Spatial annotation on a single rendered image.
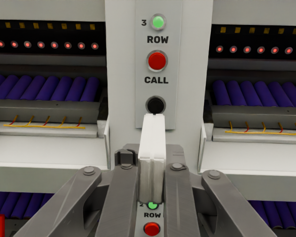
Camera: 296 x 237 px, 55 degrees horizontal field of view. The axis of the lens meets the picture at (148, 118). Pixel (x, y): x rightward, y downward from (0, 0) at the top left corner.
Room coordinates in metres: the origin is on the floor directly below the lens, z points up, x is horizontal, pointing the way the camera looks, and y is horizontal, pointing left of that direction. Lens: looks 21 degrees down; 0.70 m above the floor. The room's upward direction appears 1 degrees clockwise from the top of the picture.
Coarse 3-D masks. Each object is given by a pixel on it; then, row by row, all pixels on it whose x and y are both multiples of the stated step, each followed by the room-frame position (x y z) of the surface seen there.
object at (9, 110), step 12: (0, 108) 0.34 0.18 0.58; (12, 108) 0.34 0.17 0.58; (24, 108) 0.34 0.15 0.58; (36, 108) 0.34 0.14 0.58; (48, 108) 0.34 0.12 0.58; (60, 108) 0.34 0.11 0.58; (72, 108) 0.34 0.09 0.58; (84, 108) 0.34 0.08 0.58; (96, 108) 0.34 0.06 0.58; (12, 120) 0.34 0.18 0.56; (24, 120) 0.34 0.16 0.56; (36, 120) 0.34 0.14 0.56; (48, 120) 0.34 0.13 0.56; (60, 120) 0.34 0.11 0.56; (72, 120) 0.34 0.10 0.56; (84, 120) 0.34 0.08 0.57; (96, 120) 0.34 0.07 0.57
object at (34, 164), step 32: (64, 64) 0.45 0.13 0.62; (96, 64) 0.44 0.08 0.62; (32, 128) 0.33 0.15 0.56; (64, 128) 0.33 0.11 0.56; (96, 128) 0.33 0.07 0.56; (0, 160) 0.28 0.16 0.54; (32, 160) 0.28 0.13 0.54; (64, 160) 0.28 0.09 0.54; (96, 160) 0.28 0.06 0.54; (32, 192) 0.28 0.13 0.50
